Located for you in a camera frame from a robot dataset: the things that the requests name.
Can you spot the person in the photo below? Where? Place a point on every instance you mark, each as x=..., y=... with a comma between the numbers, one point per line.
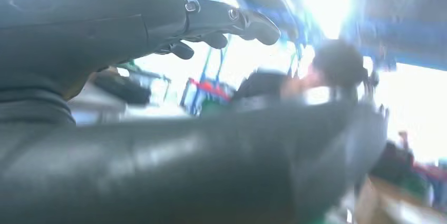
x=335, y=61

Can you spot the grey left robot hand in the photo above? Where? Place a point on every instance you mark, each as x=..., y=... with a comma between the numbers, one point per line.
x=87, y=23

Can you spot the blue metal rack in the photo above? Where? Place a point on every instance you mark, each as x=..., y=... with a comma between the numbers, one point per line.
x=401, y=41

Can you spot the open cardboard box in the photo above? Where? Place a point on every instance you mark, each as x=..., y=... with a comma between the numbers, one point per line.
x=394, y=205

